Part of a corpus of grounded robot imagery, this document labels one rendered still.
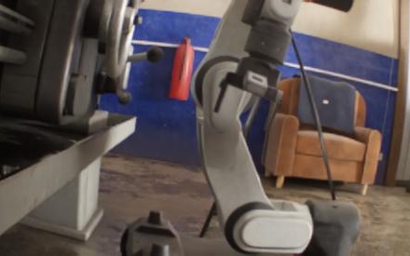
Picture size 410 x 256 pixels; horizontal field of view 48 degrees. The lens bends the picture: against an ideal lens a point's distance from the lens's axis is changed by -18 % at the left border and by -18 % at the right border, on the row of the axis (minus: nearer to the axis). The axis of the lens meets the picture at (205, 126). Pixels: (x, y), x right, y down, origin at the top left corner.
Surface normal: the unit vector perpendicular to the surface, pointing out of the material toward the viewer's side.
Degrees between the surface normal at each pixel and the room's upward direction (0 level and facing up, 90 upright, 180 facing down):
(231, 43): 90
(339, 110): 91
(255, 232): 90
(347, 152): 90
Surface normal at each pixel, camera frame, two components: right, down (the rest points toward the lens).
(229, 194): 0.11, 0.06
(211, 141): 0.04, 0.47
